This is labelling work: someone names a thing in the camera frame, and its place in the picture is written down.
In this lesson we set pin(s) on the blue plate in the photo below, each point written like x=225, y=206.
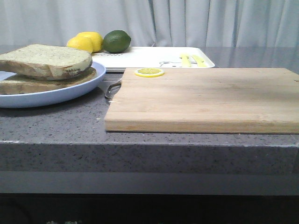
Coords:
x=55, y=96

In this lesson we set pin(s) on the bread slice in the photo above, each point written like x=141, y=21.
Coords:
x=46, y=62
x=21, y=84

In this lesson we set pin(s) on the white bear tray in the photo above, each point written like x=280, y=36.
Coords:
x=139, y=57

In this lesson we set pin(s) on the lemon slice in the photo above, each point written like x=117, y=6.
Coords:
x=149, y=72

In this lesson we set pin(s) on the wooden cutting board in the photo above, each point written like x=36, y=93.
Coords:
x=218, y=100

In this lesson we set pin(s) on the yellow plastic fork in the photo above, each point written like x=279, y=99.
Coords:
x=185, y=60

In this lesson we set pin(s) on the green lime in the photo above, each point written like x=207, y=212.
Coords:
x=116, y=41

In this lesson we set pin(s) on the rear yellow lemon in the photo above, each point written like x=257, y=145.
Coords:
x=96, y=39

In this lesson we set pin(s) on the yellow lemon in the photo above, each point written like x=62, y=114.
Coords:
x=96, y=39
x=82, y=43

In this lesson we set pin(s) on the grey curtain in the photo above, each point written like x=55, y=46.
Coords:
x=179, y=23

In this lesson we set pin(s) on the front yellow lemon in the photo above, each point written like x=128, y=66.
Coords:
x=82, y=43

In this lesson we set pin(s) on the metal board handle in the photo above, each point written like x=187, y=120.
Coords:
x=112, y=89

